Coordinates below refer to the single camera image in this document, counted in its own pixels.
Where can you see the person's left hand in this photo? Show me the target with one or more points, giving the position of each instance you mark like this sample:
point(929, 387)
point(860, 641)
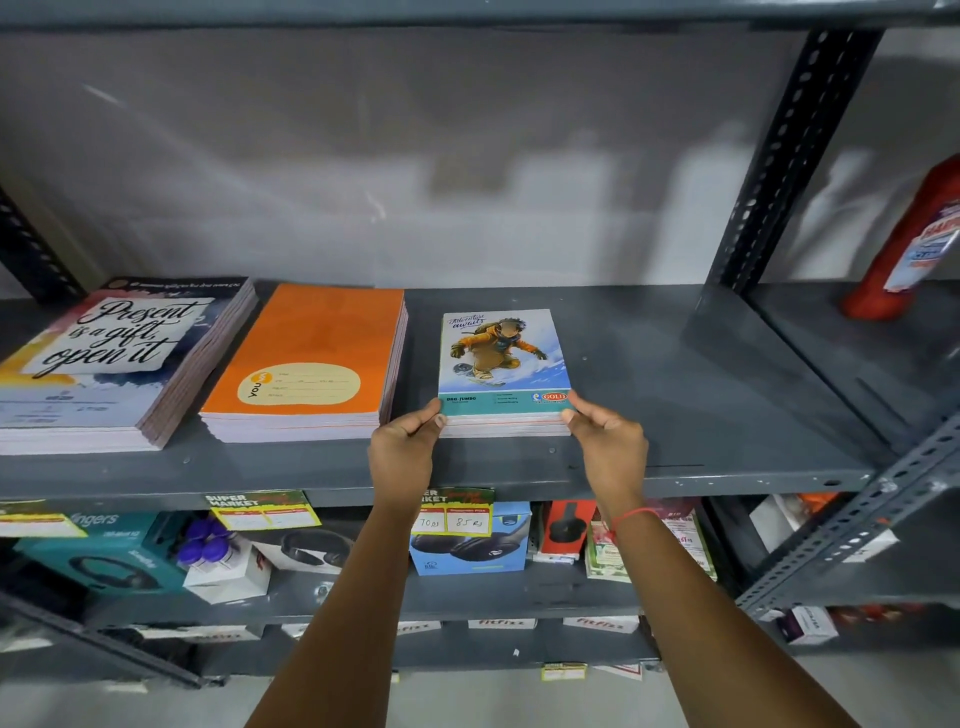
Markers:
point(401, 461)

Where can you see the person's left thumb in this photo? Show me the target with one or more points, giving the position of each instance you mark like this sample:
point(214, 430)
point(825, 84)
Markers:
point(426, 416)

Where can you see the stack of lettering cover notebooks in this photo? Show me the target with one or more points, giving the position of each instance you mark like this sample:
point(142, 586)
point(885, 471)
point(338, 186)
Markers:
point(112, 352)

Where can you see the teal headphone box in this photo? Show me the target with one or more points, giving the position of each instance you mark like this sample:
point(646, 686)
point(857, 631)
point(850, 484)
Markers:
point(97, 551)

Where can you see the person's right forearm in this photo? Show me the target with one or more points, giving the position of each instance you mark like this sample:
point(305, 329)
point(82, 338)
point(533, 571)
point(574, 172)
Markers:
point(712, 630)

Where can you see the green and white packet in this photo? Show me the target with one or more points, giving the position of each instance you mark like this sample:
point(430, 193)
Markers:
point(690, 540)

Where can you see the person's right hand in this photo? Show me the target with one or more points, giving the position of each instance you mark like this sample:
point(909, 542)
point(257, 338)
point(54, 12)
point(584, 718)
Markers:
point(613, 461)

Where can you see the red headphone box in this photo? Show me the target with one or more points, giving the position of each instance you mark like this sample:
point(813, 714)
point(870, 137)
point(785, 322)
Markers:
point(566, 529)

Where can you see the stack of snowboarder cover notebooks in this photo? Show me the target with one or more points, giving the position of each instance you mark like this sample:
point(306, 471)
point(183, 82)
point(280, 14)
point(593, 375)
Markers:
point(501, 360)

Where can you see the small white product box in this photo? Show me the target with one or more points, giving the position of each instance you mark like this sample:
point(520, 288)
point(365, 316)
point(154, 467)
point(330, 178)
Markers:
point(808, 625)

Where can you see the yellow shelf price label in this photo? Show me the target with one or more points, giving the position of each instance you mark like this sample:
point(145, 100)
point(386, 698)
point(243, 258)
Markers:
point(452, 511)
point(37, 519)
point(262, 510)

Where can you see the small yellow shelf tag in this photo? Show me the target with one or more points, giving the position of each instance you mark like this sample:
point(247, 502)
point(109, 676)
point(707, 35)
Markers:
point(564, 671)

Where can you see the person's left forearm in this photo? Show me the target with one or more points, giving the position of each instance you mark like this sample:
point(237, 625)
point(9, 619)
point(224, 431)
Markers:
point(345, 622)

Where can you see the purple bottles pack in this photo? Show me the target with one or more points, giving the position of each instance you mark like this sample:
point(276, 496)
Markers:
point(204, 544)

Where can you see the white red-print shelf label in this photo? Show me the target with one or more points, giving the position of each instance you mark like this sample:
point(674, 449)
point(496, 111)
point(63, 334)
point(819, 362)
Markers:
point(501, 623)
point(600, 624)

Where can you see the white carton box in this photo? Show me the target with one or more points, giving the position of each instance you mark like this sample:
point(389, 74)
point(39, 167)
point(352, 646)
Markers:
point(232, 577)

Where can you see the blue headphone box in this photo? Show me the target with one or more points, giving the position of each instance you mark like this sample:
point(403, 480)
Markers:
point(480, 559)

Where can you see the white headphone box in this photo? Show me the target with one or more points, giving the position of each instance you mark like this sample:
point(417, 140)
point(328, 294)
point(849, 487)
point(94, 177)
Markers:
point(311, 547)

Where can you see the grey metal shelving rack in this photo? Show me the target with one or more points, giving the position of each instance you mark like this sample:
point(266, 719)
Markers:
point(660, 375)

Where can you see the adjoining grey metal rack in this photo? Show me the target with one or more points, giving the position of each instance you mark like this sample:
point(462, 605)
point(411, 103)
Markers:
point(862, 352)

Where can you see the red fire extinguisher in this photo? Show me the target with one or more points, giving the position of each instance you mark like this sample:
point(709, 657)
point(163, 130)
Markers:
point(904, 247)

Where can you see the person's right thumb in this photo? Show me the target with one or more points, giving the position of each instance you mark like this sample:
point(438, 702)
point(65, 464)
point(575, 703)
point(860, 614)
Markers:
point(579, 411)

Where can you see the stack of orange cover notebooks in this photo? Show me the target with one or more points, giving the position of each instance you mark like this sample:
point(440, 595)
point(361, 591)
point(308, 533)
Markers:
point(311, 352)

